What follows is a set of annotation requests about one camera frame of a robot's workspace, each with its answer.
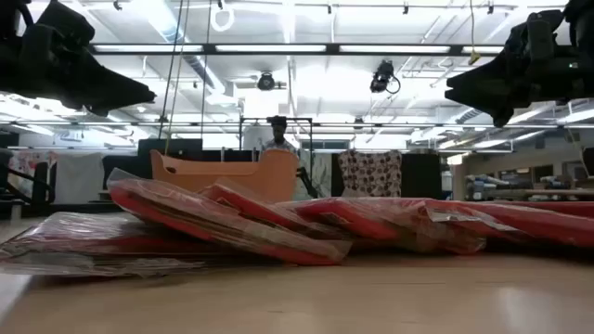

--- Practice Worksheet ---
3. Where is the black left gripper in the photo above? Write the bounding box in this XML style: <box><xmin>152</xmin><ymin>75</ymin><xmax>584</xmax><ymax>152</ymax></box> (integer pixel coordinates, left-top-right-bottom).
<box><xmin>0</xmin><ymin>0</ymin><xmax>158</xmax><ymax>118</ymax></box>

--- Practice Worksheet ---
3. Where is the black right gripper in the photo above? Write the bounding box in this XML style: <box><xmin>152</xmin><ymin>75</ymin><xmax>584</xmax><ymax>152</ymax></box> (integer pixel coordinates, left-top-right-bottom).
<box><xmin>444</xmin><ymin>8</ymin><xmax>594</xmax><ymax>128</ymax></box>

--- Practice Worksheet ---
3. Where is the red butter popcorn bag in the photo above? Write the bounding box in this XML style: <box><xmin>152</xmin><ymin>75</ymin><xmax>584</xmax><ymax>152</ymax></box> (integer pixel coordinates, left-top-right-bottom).
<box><xmin>0</xmin><ymin>211</ymin><xmax>208</xmax><ymax>279</ymax></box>
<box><xmin>105</xmin><ymin>167</ymin><xmax>354</xmax><ymax>267</ymax></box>
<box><xmin>199</xmin><ymin>178</ymin><xmax>354</xmax><ymax>242</ymax></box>
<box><xmin>420</xmin><ymin>199</ymin><xmax>594</xmax><ymax>251</ymax></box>
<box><xmin>278</xmin><ymin>196</ymin><xmax>488</xmax><ymax>255</ymax></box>

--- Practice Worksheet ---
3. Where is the plain white cloth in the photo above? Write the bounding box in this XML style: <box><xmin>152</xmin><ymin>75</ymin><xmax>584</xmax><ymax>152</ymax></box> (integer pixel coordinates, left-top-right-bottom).
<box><xmin>54</xmin><ymin>152</ymin><xmax>106</xmax><ymax>205</ymax></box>

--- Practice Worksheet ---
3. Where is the black partition panel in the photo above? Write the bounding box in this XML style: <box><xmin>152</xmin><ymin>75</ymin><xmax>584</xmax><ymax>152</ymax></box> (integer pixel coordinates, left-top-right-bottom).
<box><xmin>137</xmin><ymin>137</ymin><xmax>204</xmax><ymax>161</ymax></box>
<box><xmin>401</xmin><ymin>152</ymin><xmax>443</xmax><ymax>200</ymax></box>

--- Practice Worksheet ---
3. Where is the wooden workbench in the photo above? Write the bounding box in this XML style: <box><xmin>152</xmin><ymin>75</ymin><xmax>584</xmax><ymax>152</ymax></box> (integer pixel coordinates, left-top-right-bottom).
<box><xmin>452</xmin><ymin>148</ymin><xmax>594</xmax><ymax>202</ymax></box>

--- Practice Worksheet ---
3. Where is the black chair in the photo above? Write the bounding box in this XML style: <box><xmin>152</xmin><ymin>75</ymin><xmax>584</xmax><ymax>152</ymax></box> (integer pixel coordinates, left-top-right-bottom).
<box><xmin>0</xmin><ymin>148</ymin><xmax>56</xmax><ymax>219</ymax></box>

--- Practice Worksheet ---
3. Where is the patterned white cloth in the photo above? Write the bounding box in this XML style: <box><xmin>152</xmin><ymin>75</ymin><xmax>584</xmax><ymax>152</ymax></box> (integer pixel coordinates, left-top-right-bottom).
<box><xmin>337</xmin><ymin>148</ymin><xmax>404</xmax><ymax>199</ymax></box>

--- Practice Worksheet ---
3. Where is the black round ceiling fixture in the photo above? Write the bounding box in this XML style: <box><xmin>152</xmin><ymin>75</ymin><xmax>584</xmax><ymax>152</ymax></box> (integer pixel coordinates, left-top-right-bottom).
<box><xmin>256</xmin><ymin>71</ymin><xmax>288</xmax><ymax>93</ymax></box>

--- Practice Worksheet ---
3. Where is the person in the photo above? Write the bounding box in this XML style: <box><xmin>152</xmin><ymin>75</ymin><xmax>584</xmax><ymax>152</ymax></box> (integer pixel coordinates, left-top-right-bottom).
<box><xmin>261</xmin><ymin>115</ymin><xmax>298</xmax><ymax>154</ymax></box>

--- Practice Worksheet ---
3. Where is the orange plastic basket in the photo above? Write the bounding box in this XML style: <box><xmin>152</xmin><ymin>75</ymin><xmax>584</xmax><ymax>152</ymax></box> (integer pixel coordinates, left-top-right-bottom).
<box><xmin>148</xmin><ymin>148</ymin><xmax>302</xmax><ymax>204</ymax></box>

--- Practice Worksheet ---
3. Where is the black slanted rod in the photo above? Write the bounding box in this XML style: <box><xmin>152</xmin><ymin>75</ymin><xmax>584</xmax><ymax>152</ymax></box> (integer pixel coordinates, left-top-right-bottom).
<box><xmin>296</xmin><ymin>166</ymin><xmax>320</xmax><ymax>200</ymax></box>

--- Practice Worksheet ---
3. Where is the dark hanging cable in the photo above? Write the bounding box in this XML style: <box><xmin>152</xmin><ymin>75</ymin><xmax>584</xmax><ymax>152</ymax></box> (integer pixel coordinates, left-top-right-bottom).
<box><xmin>158</xmin><ymin>0</ymin><xmax>186</xmax><ymax>140</ymax></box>

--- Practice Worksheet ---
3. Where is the green hanging cable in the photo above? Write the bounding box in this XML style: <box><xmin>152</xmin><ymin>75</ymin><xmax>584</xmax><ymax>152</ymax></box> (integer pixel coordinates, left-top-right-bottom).
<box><xmin>163</xmin><ymin>0</ymin><xmax>191</xmax><ymax>155</ymax></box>

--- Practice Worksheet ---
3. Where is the black aluminium rig frame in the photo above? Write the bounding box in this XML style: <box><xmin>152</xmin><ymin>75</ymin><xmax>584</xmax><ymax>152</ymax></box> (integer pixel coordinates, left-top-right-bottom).
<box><xmin>90</xmin><ymin>42</ymin><xmax>507</xmax><ymax>57</ymax></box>

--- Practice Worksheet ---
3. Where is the black overhead camera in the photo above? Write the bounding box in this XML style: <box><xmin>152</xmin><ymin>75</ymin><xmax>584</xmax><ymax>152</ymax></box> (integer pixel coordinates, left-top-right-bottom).
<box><xmin>369</xmin><ymin>58</ymin><xmax>402</xmax><ymax>96</ymax></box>

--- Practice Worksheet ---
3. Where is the white hanging ring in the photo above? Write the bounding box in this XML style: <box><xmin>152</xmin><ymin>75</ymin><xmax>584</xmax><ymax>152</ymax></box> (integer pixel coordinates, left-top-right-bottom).
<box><xmin>209</xmin><ymin>2</ymin><xmax>236</xmax><ymax>33</ymax></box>

